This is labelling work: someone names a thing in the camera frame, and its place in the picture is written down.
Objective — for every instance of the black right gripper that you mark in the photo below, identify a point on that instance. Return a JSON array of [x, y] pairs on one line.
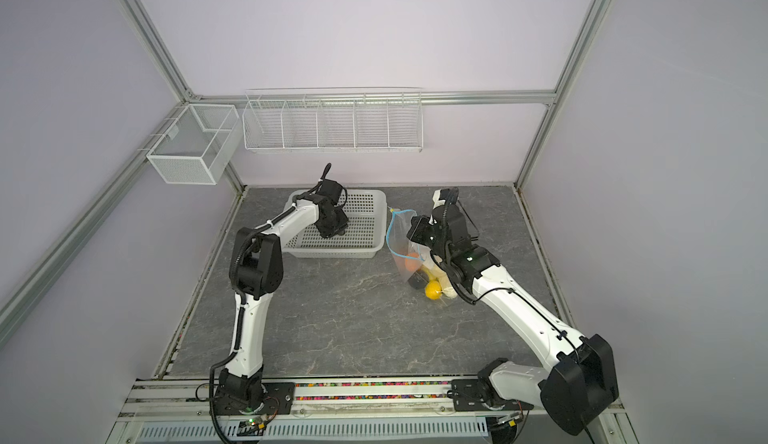
[[422, 227]]

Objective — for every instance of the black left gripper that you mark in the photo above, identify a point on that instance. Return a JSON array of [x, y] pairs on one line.
[[328, 232]]

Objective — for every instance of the clear zip top bag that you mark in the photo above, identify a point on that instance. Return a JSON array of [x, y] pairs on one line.
[[400, 246]]

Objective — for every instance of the orange toy fruit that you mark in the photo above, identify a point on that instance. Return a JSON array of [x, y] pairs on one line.
[[412, 263]]

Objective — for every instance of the yellow toy lemon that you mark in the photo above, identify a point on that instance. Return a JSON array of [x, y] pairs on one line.
[[433, 290]]

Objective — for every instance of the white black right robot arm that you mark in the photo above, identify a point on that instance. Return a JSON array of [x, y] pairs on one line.
[[575, 380]]

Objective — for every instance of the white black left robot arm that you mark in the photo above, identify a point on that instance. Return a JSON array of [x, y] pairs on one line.
[[256, 271]]

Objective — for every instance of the white perforated plastic basket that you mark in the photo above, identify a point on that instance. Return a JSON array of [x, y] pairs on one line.
[[364, 236]]

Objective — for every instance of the white vent grille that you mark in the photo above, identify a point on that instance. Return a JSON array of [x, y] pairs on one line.
[[330, 430]]

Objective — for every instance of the white wire wall shelf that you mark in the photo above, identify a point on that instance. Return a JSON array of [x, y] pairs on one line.
[[333, 120]]

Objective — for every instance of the white mesh wall box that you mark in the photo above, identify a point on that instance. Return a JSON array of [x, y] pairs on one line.
[[198, 145]]

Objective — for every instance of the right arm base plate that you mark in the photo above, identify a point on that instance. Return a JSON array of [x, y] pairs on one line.
[[475, 395]]

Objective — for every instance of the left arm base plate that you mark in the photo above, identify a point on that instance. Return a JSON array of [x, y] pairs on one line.
[[263, 399]]

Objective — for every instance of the aluminium front rail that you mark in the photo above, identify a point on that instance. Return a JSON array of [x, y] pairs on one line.
[[309, 398]]

